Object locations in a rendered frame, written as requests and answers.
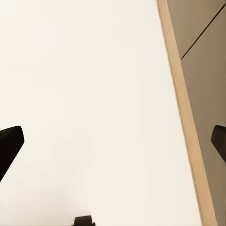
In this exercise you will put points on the cabinet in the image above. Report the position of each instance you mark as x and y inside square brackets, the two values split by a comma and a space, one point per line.
[200, 31]

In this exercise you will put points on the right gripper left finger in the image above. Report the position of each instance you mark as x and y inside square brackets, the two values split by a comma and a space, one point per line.
[11, 141]

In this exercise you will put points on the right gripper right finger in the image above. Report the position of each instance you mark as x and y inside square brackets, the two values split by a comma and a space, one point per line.
[218, 139]

